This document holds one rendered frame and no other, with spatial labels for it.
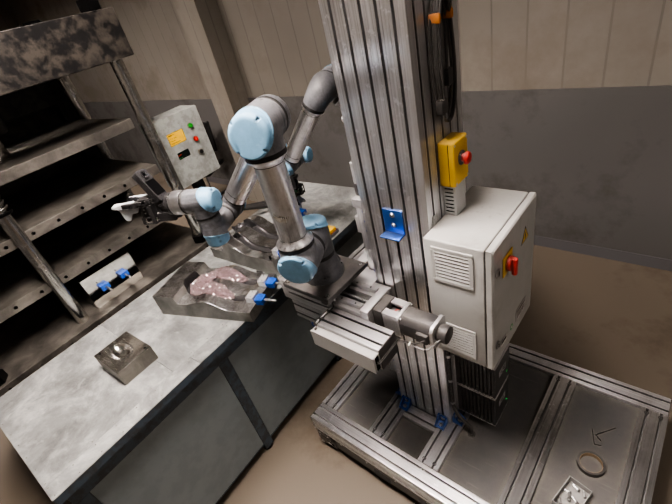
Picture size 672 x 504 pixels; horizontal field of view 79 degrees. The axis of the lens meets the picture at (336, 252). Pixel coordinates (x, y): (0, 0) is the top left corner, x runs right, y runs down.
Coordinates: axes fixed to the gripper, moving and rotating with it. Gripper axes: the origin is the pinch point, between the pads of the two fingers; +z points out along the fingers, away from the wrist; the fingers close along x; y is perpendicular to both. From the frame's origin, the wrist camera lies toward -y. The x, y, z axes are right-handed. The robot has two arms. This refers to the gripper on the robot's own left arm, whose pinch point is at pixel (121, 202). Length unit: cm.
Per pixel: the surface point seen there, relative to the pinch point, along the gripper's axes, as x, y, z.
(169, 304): 23, 56, 23
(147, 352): -3, 61, 16
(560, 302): 128, 130, -157
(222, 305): 22, 56, -5
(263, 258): 51, 50, -13
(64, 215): 34, 14, 72
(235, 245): 60, 47, 5
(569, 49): 168, -7, -162
